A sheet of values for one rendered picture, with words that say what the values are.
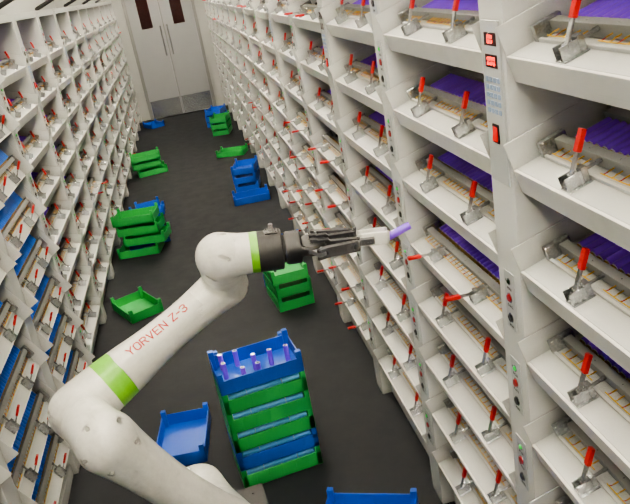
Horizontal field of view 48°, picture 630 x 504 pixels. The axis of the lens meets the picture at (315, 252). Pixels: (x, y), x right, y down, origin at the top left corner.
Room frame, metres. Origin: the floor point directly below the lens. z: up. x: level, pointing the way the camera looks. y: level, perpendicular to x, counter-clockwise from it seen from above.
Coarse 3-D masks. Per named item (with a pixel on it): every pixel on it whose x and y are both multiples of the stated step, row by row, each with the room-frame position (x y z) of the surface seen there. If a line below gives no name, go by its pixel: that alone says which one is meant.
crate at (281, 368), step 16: (208, 352) 2.29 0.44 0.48; (224, 352) 2.31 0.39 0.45; (240, 352) 2.32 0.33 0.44; (256, 352) 2.34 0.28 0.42; (272, 352) 2.34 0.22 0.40; (272, 368) 2.15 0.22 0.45; (288, 368) 2.16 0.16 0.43; (224, 384) 2.11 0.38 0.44; (240, 384) 2.12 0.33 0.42; (256, 384) 2.14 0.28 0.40
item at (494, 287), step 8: (432, 232) 1.81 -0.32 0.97; (440, 240) 1.74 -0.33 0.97; (448, 240) 1.72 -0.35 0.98; (448, 248) 1.68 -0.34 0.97; (456, 248) 1.66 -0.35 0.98; (456, 256) 1.62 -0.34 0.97; (464, 256) 1.60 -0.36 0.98; (464, 264) 1.58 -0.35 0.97; (472, 264) 1.55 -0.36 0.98; (472, 272) 1.53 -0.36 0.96; (480, 272) 1.50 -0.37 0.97; (480, 280) 1.49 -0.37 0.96; (488, 280) 1.45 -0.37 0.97; (488, 288) 1.45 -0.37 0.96; (496, 288) 1.41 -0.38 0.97; (496, 304) 1.37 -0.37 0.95
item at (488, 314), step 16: (416, 224) 1.86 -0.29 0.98; (432, 224) 1.84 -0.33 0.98; (416, 240) 1.86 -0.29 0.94; (448, 256) 1.69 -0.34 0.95; (432, 272) 1.72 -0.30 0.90; (448, 272) 1.61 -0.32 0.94; (464, 272) 1.58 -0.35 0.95; (448, 288) 1.60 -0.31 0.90; (464, 288) 1.51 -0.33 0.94; (464, 304) 1.49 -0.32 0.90; (480, 304) 1.41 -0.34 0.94; (480, 320) 1.40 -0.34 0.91; (496, 320) 1.26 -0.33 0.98; (496, 336) 1.31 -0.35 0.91
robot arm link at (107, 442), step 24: (72, 408) 1.26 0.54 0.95; (96, 408) 1.23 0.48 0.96; (72, 432) 1.20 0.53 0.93; (96, 432) 1.16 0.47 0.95; (120, 432) 1.17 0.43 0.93; (144, 432) 1.23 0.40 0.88; (96, 456) 1.14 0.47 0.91; (120, 456) 1.15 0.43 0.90; (144, 456) 1.18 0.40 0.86; (168, 456) 1.24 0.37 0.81; (120, 480) 1.16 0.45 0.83; (144, 480) 1.17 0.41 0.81; (168, 480) 1.20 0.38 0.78; (192, 480) 1.24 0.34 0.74
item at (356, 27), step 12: (336, 0) 2.55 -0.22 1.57; (348, 0) 2.56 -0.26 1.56; (360, 0) 2.49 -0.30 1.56; (324, 12) 2.55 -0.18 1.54; (336, 12) 2.55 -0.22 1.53; (348, 12) 2.40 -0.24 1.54; (360, 12) 2.31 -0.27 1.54; (336, 24) 2.41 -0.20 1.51; (348, 24) 2.28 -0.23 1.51; (360, 24) 2.12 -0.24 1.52; (336, 36) 2.47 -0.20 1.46; (348, 36) 2.28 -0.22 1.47; (360, 36) 2.12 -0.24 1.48; (372, 36) 1.98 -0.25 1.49
